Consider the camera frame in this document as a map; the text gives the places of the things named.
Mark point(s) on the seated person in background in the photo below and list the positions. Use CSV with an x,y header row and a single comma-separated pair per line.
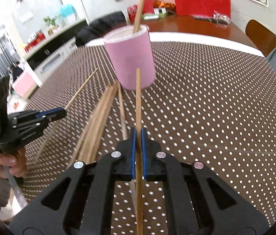
x,y
16,71

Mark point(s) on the small red gift box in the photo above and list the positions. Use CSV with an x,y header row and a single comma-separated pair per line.
x,y
148,6

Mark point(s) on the teal container on sideboard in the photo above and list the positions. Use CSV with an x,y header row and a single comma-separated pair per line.
x,y
68,14

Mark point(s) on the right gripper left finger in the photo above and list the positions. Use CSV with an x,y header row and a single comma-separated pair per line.
x,y
80,200

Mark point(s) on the pink cylindrical cup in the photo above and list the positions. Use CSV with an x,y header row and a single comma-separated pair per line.
x,y
129,51

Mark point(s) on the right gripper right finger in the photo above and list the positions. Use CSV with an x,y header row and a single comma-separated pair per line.
x,y
197,201

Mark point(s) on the thin chopstick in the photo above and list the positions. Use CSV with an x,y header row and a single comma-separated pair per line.
x,y
122,114

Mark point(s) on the black white sideboard cabinet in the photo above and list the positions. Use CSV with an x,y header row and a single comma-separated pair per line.
x,y
48,54

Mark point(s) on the long chopstick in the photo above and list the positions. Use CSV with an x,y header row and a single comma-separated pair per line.
x,y
67,107

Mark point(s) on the brown wooden chair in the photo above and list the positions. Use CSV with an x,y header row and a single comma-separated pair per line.
x,y
262,37

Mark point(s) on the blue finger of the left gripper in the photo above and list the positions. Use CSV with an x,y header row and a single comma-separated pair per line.
x,y
51,115

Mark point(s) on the red gift bag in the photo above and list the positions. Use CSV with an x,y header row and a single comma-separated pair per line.
x,y
203,8

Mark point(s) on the brown dotted placemat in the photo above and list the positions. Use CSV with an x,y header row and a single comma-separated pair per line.
x,y
208,104

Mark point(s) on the black jacket on chair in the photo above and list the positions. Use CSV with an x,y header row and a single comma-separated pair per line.
x,y
99,27

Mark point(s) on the green potted plant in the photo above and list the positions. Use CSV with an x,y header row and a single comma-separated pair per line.
x,y
51,24

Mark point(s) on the person left hand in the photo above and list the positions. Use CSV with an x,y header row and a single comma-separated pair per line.
x,y
15,162

